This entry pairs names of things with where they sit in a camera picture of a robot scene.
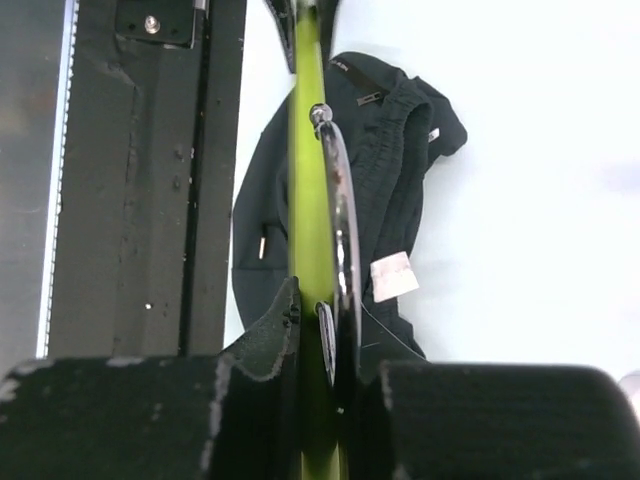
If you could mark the dark navy sport shorts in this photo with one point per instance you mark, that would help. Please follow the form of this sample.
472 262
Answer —
395 127

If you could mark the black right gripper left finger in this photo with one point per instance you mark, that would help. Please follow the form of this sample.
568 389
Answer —
233 415

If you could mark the green plastic hanger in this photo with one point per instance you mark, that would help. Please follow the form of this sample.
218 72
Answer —
323 254

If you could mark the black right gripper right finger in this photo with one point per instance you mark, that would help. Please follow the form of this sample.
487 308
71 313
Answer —
494 421

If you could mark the white cable duct rail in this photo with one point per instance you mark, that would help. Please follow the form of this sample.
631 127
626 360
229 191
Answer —
54 203

